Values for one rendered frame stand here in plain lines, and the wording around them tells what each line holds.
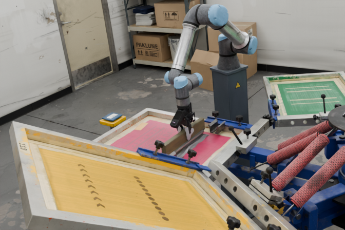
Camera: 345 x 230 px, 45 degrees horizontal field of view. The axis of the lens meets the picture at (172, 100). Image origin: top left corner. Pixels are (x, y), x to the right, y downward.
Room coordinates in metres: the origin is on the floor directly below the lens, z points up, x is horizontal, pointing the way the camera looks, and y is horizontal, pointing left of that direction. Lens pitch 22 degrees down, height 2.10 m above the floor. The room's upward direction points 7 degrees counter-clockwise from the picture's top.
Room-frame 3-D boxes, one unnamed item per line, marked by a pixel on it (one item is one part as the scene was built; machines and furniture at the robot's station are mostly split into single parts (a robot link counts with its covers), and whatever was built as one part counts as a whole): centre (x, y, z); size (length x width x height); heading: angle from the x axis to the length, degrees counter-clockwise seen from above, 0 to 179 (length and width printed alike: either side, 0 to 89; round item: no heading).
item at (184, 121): (2.11, -0.06, 1.15); 0.09 x 0.08 x 0.12; 141
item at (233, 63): (2.68, -0.40, 1.25); 0.15 x 0.15 x 0.10
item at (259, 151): (1.81, -0.39, 1.02); 0.17 x 0.06 x 0.05; 51
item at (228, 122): (2.23, -0.31, 0.98); 0.30 x 0.05 x 0.07; 51
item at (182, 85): (2.11, -0.06, 1.31); 0.09 x 0.08 x 0.11; 137
